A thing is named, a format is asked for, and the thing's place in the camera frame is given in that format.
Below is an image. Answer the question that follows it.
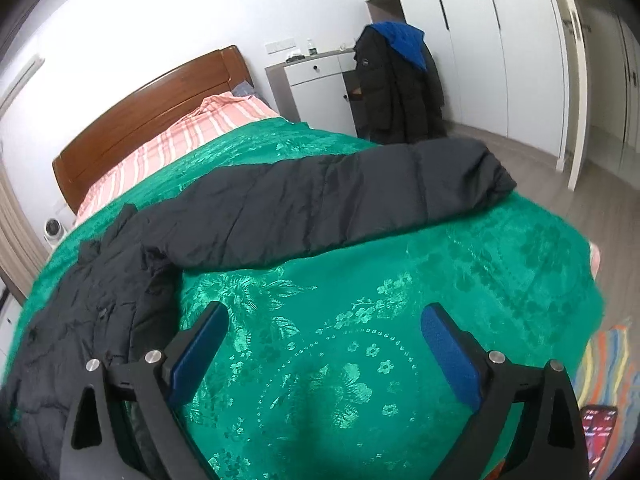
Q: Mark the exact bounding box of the red patterned flat object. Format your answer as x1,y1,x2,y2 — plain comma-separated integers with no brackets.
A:
580,404,618,480

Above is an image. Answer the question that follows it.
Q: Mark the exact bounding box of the green floral bedspread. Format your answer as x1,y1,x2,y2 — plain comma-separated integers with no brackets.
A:
0,119,608,480

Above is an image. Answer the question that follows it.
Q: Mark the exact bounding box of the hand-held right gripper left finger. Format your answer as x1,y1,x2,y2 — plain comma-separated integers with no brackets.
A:
60,301,231,480

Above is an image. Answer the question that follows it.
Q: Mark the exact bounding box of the black down jacket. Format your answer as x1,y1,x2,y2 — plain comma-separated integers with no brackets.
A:
0,137,518,480

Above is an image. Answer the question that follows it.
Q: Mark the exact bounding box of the blue hooded garment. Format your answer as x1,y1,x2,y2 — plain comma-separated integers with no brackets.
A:
370,21,428,73

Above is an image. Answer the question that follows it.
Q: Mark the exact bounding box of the black hanging coat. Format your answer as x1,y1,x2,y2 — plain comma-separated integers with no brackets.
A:
352,25,448,146

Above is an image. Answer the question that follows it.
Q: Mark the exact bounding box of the colourful striped rug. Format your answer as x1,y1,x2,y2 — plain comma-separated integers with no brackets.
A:
570,317,633,480

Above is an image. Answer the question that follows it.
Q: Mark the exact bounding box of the beige curtain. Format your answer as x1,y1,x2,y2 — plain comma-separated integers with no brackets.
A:
0,160,46,306

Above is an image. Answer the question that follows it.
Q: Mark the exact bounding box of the brown wooden headboard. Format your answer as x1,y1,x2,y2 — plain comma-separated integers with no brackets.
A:
52,45,256,216

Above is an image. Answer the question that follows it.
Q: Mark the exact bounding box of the white security camera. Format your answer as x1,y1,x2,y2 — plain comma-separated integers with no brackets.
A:
42,217,68,251

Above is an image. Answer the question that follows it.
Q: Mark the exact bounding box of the white nightstand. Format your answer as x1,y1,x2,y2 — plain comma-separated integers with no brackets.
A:
0,285,21,356

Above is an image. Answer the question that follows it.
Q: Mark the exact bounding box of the white cabinet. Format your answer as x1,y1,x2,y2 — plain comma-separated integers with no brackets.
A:
265,49,371,138

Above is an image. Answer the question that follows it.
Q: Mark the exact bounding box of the white wardrobe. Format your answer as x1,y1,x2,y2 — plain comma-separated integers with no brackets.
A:
350,0,576,171

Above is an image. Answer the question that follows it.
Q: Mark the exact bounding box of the pink striped bed sheet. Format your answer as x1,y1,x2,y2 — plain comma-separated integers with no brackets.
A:
75,91,283,226

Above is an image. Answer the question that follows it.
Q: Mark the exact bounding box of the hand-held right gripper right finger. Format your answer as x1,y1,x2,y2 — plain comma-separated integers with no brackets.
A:
420,302,591,480

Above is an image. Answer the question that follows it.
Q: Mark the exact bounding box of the white door frame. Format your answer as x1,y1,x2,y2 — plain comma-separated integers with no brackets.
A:
545,0,596,191

